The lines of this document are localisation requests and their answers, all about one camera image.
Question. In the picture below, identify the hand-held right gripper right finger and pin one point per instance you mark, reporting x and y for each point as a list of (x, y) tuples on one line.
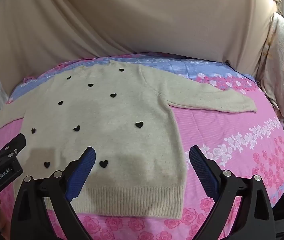
[(203, 170)]

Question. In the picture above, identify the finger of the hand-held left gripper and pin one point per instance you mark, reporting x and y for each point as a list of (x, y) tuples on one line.
[(14, 143)]

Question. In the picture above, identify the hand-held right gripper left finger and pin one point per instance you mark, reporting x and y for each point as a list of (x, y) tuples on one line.
[(83, 170)]

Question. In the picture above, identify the cream sweater with black hearts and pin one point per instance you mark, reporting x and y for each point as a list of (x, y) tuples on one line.
[(107, 117)]

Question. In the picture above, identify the pink floral bed sheet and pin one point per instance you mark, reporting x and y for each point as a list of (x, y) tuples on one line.
[(219, 135)]

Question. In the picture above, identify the pale floral blanket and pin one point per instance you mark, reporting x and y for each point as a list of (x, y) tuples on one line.
[(280, 62)]

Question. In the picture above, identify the beige backdrop cloth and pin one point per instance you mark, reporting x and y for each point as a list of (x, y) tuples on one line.
[(132, 17)]

